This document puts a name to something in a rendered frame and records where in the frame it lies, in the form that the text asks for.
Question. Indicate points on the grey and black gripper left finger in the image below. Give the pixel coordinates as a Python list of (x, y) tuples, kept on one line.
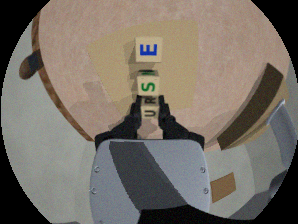
[(128, 128)]

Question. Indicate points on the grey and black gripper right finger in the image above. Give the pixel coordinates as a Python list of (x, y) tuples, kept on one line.
[(173, 130)]

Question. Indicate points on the tan flat mat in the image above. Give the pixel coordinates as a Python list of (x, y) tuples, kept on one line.
[(113, 57)]

